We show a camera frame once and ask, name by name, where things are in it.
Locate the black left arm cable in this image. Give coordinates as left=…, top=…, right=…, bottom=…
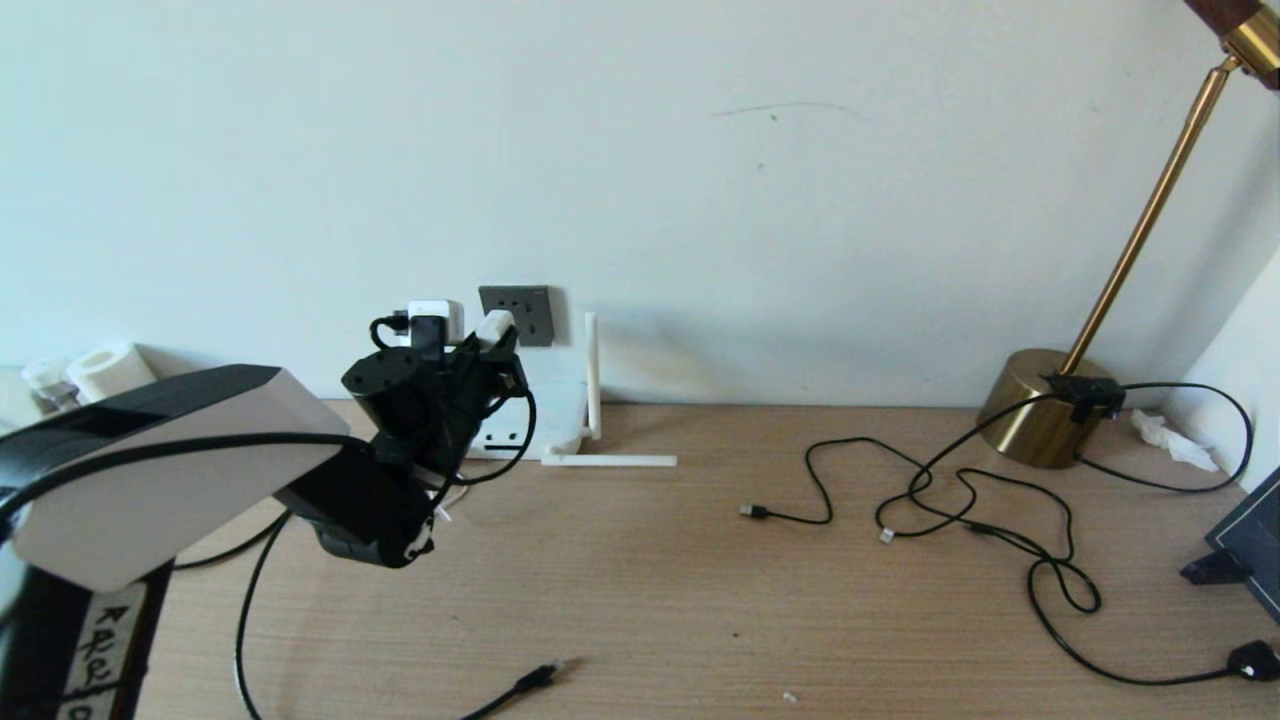
left=0, top=312, right=538, bottom=531

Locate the white paper roll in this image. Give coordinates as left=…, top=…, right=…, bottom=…
left=65, top=342, right=159, bottom=403

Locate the black USB cable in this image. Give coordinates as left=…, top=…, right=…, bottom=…
left=740, top=438, right=1076, bottom=563

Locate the brass desk lamp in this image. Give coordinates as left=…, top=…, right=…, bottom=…
left=978, top=0, right=1280, bottom=471

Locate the grey wall socket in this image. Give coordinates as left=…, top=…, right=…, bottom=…
left=479, top=286, right=553, bottom=348

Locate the small clear jar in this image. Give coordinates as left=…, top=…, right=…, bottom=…
left=22, top=358, right=79, bottom=413

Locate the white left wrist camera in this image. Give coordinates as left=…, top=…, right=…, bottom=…
left=405, top=298, right=467, bottom=349

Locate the black ethernet cable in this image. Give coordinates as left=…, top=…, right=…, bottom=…
left=172, top=510, right=566, bottom=720

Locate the white router with antennas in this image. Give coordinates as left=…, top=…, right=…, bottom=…
left=465, top=313, right=678, bottom=469

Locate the black clip stand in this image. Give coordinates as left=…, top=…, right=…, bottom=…
left=1178, top=550, right=1251, bottom=586

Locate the black lamp power cable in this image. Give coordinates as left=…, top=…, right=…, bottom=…
left=905, top=382, right=1280, bottom=686

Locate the crumpled white tissue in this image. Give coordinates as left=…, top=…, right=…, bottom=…
left=1130, top=410, right=1219, bottom=473

